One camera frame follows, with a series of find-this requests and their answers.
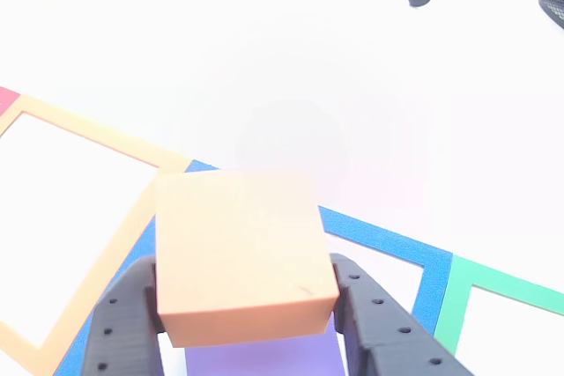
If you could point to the large purple cube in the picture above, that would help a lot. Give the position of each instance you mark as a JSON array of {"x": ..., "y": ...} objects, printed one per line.
[{"x": 264, "y": 356}]

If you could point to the orange cube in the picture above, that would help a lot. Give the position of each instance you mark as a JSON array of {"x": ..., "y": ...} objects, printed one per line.
[{"x": 238, "y": 252}]

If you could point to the green square frame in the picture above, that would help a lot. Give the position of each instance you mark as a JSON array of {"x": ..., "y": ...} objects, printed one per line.
[{"x": 454, "y": 297}]

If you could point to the orange square frame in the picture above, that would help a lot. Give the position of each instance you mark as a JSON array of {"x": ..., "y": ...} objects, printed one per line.
[{"x": 101, "y": 138}]

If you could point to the red square frame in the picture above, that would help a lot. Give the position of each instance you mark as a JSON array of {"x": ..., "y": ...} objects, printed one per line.
[{"x": 6, "y": 98}]

